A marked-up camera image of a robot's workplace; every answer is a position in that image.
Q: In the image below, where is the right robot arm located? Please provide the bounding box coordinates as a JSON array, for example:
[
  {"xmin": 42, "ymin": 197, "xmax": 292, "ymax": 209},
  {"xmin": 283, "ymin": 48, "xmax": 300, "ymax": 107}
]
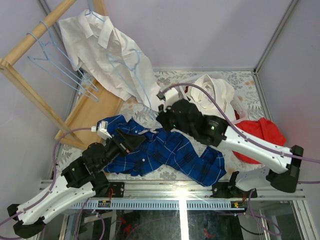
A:
[{"xmin": 156, "ymin": 99, "xmax": 304, "ymax": 198}]

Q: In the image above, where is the red cloth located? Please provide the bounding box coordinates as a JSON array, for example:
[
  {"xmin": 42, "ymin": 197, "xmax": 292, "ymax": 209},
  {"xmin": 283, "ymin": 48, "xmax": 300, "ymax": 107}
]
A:
[{"xmin": 231, "ymin": 117, "xmax": 288, "ymax": 165}]

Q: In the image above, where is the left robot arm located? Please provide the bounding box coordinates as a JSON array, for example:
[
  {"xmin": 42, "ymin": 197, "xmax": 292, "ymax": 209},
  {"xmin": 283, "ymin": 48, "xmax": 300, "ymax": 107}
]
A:
[{"xmin": 7, "ymin": 128, "xmax": 146, "ymax": 239}]

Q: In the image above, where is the floral table cover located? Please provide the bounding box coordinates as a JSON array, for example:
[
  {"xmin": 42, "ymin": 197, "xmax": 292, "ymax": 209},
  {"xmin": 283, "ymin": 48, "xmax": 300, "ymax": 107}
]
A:
[{"xmin": 59, "ymin": 69, "xmax": 283, "ymax": 181}]

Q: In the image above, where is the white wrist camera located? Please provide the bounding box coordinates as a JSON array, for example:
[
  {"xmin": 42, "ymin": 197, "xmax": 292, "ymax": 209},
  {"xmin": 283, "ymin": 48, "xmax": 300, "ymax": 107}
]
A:
[
  {"xmin": 91, "ymin": 120, "xmax": 112, "ymax": 140},
  {"xmin": 156, "ymin": 87, "xmax": 179, "ymax": 108}
]

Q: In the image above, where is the aluminium rail frame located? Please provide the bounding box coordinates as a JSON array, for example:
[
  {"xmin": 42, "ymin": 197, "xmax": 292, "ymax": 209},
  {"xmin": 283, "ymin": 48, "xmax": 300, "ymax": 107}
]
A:
[{"xmin": 32, "ymin": 172, "xmax": 320, "ymax": 240}]

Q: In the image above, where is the red black plaid shirt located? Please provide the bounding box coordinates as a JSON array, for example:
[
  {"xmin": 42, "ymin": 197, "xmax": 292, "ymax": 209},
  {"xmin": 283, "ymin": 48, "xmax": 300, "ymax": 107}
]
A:
[{"xmin": 185, "ymin": 84, "xmax": 248, "ymax": 124}]

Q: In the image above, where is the blue hanger of white shirt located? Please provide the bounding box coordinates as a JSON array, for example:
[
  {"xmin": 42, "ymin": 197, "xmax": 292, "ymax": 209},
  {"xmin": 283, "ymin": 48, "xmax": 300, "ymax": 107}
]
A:
[{"xmin": 28, "ymin": 20, "xmax": 99, "ymax": 101}]

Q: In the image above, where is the light blue wire hanger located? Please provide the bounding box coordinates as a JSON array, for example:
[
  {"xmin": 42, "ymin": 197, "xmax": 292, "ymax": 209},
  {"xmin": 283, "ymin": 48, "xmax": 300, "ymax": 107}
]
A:
[{"xmin": 26, "ymin": 32, "xmax": 99, "ymax": 102}]

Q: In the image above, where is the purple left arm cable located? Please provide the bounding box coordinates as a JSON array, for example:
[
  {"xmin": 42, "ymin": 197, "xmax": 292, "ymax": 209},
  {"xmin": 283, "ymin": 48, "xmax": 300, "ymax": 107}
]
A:
[{"xmin": 0, "ymin": 126, "xmax": 106, "ymax": 240}]

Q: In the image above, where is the wooden clothes rack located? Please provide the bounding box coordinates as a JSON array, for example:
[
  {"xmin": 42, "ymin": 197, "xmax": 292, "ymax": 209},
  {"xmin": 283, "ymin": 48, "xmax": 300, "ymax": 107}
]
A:
[{"xmin": 0, "ymin": 0, "xmax": 123, "ymax": 153}]

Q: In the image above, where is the white plastic basket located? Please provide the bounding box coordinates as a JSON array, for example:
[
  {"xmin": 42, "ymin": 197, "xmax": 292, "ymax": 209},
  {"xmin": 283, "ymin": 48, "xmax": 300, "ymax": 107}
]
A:
[{"xmin": 179, "ymin": 72, "xmax": 248, "ymax": 124}]

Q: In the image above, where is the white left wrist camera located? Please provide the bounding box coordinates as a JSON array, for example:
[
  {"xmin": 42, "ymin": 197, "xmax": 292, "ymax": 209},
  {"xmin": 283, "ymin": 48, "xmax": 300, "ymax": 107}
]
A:
[{"xmin": 91, "ymin": 120, "xmax": 112, "ymax": 140}]

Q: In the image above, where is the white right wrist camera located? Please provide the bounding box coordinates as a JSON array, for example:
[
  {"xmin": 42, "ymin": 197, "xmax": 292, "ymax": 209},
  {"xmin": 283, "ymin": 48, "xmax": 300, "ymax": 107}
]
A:
[{"xmin": 156, "ymin": 87, "xmax": 179, "ymax": 108}]

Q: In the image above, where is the blue plaid shirt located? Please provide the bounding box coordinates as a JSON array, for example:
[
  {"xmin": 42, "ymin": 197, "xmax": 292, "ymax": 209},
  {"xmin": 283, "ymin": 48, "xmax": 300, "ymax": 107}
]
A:
[{"xmin": 104, "ymin": 115, "xmax": 226, "ymax": 187}]

